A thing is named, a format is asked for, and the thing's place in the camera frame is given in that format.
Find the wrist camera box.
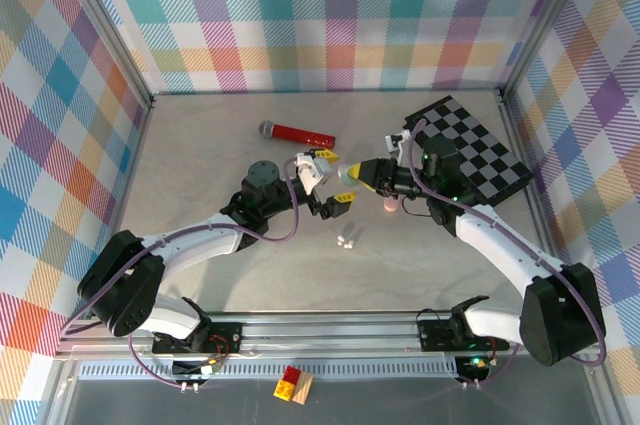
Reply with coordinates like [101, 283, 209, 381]
[383, 129, 415, 155]
[294, 151, 335, 195]

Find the wooden block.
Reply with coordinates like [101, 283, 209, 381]
[290, 372, 315, 406]

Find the slotted vent strip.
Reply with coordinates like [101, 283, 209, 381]
[78, 362, 460, 381]

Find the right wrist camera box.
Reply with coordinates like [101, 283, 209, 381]
[383, 129, 415, 155]

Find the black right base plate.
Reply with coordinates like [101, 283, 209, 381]
[417, 318, 512, 353]

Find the aluminium front rail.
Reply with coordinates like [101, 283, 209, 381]
[55, 311, 610, 362]

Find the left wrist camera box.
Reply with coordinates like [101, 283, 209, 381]
[294, 151, 335, 195]

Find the red toy microphone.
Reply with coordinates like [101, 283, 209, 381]
[257, 119, 337, 150]

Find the aluminium frame post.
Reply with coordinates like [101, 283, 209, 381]
[498, 0, 595, 102]
[47, 0, 156, 111]

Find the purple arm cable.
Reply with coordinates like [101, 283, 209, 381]
[59, 157, 304, 391]
[407, 118, 609, 389]

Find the red yellow toy brick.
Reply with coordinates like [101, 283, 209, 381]
[272, 365, 303, 402]

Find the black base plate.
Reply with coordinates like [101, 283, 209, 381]
[151, 321, 244, 355]
[417, 318, 512, 353]

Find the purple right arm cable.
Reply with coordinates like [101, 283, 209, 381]
[407, 118, 609, 389]

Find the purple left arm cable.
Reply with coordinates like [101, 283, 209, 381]
[59, 157, 304, 391]

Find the right controller board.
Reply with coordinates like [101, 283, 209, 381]
[455, 354, 492, 382]

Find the black grey chessboard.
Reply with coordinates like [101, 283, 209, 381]
[402, 94, 534, 206]

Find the left controller board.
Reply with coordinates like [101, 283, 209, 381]
[171, 358, 225, 382]

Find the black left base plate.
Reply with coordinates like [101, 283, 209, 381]
[151, 321, 244, 355]

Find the controller board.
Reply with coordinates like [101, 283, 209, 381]
[455, 354, 492, 382]
[171, 358, 225, 382]

